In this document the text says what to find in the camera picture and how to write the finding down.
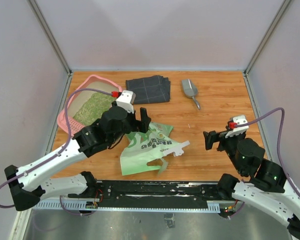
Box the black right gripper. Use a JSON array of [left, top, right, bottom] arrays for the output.
[[203, 125, 245, 174]]

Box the green litter bag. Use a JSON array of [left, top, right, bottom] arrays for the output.
[[120, 122, 180, 176]]

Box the piano pattern bag clip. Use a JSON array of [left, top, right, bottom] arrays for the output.
[[162, 140, 190, 157]]

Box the grey metal scoop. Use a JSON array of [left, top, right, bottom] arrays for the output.
[[181, 78, 201, 110]]

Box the pink litter box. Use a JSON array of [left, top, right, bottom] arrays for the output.
[[67, 74, 123, 135]]

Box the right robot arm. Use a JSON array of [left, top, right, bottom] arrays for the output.
[[203, 131, 300, 240]]

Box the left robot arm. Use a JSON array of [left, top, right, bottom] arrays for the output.
[[4, 106, 151, 211]]

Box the green cat litter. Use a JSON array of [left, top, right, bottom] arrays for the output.
[[73, 92, 116, 126]]

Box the dark checked folded cloth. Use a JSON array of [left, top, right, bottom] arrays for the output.
[[125, 75, 171, 105]]

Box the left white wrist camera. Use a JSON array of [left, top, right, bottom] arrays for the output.
[[111, 90, 136, 113]]

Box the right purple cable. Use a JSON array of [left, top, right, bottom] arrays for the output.
[[233, 107, 300, 208]]

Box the purple cable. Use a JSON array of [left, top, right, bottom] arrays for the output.
[[0, 87, 113, 216], [233, 107, 300, 208]]

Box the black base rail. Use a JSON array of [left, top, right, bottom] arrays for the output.
[[22, 178, 293, 213]]

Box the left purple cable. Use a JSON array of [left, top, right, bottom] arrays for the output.
[[0, 87, 113, 216]]

